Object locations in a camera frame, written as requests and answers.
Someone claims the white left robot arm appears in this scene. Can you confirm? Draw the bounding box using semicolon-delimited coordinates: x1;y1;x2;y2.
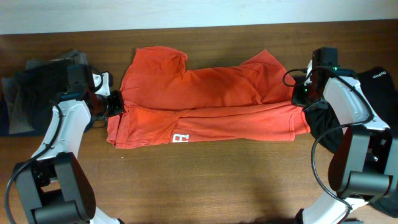
8;90;124;224

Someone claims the orange t-shirt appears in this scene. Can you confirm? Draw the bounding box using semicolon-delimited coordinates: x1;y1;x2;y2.
107;47;310;149

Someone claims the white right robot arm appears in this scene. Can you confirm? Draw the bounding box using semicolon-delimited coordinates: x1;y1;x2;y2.
292;66;397;223

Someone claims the dark folded shirt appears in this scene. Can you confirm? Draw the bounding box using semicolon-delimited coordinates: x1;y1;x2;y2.
14;59;72;135

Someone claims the black adidas jacket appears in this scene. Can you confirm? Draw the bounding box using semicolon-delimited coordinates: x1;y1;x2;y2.
305;67;397;218

